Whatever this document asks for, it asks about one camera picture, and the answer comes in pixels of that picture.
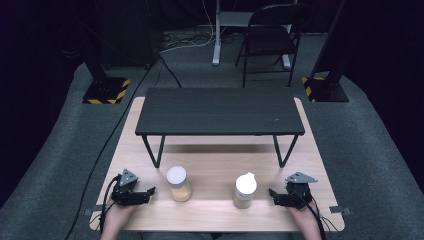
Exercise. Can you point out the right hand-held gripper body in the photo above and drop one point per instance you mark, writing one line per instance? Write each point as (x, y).
(300, 193)

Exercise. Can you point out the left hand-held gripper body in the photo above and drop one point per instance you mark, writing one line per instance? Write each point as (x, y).
(124, 193)

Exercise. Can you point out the glass jar with spouted white lid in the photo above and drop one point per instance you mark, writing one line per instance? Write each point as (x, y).
(245, 191)

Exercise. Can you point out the black raised shelf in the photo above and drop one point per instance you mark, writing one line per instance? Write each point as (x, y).
(220, 111)

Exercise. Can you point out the person's left hand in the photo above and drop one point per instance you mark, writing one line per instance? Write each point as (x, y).
(117, 216)

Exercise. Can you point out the person's right hand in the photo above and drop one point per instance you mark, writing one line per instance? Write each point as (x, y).
(306, 218)

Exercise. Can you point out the grey tape strip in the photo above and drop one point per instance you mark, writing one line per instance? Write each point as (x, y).
(95, 210)
(340, 210)

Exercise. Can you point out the black stand with striped base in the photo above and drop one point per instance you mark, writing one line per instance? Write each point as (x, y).
(328, 88)
(106, 90)

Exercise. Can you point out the black folding chair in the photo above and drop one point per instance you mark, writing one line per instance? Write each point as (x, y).
(266, 40)

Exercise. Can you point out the white desk frame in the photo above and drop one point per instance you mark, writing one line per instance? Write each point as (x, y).
(216, 40)

